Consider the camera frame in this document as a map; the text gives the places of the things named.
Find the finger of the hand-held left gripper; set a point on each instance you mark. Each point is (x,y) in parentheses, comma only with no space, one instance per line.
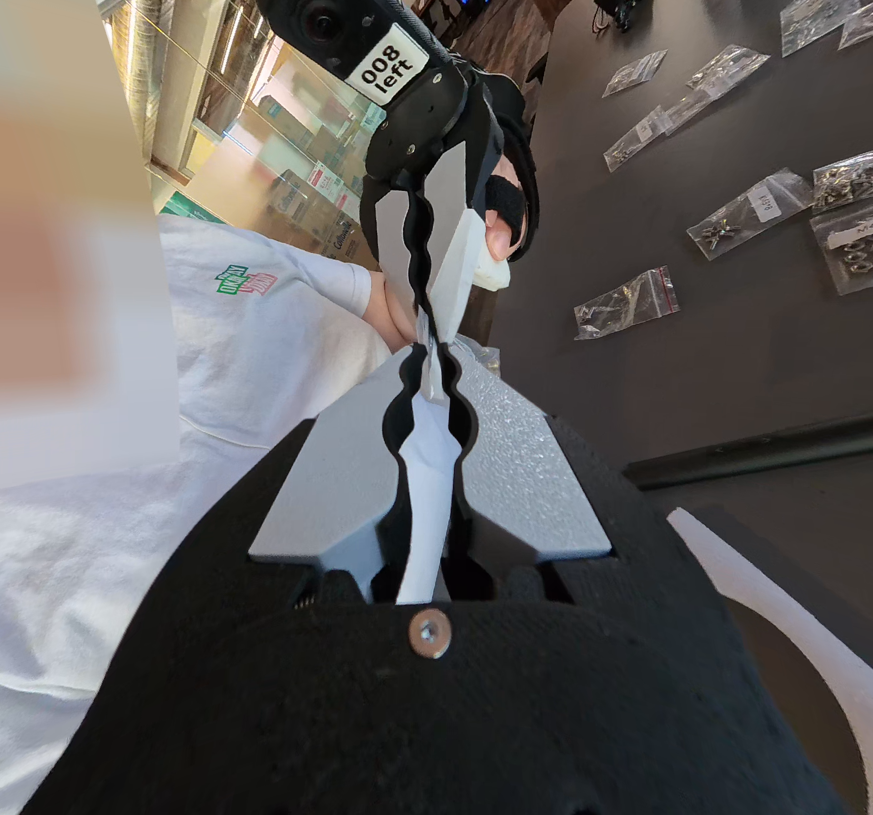
(392,228)
(457,283)

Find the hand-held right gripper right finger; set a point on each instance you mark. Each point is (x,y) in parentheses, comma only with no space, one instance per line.
(532,487)

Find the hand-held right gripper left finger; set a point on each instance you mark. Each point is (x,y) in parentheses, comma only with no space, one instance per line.
(327,487)

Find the white foam piece with hole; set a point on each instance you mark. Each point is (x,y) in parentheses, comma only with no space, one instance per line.
(750,583)

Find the person's left forearm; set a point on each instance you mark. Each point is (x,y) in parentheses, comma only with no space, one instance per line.
(389,310)

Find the person's left hand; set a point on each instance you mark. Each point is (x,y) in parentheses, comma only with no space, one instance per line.
(501,238)

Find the stack of cardboard boxes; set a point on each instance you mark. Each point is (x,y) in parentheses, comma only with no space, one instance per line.
(320,228)

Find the white t-shirt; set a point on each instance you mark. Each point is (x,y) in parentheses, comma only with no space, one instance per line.
(273,351)

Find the scattered small hardware bags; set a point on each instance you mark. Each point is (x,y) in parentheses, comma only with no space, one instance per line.
(627,303)

